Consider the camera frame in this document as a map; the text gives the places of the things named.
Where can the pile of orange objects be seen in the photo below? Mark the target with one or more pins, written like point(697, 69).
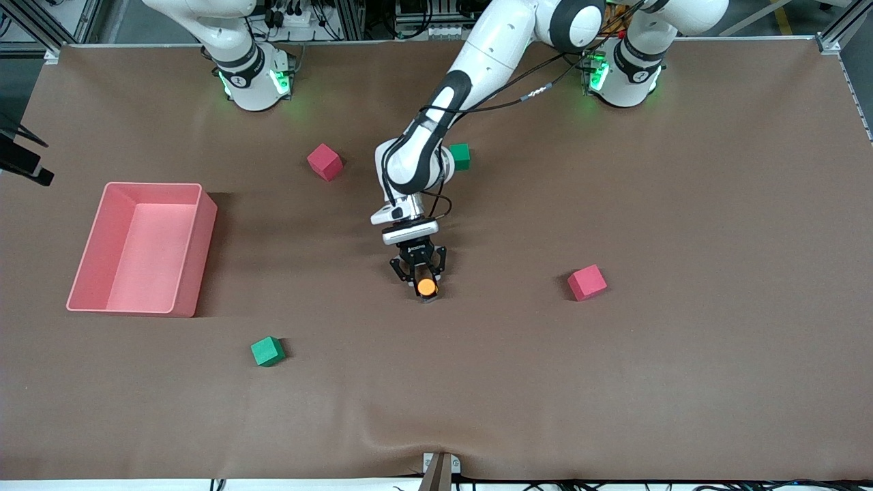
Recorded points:
point(614, 17)

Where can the pink foam cube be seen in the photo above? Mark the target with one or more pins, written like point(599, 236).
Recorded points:
point(586, 283)
point(324, 162)

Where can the green foam cube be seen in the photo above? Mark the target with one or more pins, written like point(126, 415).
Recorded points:
point(267, 352)
point(463, 157)

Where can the aluminium frame post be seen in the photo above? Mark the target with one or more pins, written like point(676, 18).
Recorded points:
point(842, 31)
point(41, 31)

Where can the pink plastic bin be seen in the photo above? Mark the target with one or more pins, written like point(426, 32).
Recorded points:
point(146, 273)

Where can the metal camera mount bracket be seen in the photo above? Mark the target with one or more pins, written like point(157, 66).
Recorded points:
point(440, 470)

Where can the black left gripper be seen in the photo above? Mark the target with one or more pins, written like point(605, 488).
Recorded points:
point(417, 254)

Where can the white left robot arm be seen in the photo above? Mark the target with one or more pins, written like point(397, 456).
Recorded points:
point(491, 48)

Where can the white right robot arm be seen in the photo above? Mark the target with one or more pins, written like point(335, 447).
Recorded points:
point(239, 68)

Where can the orange push button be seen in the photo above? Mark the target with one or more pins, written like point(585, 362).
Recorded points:
point(427, 287)

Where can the brown table cover mat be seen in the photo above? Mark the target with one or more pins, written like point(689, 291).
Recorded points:
point(436, 382)

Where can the white power strip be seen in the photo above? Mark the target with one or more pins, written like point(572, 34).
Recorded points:
point(303, 24)

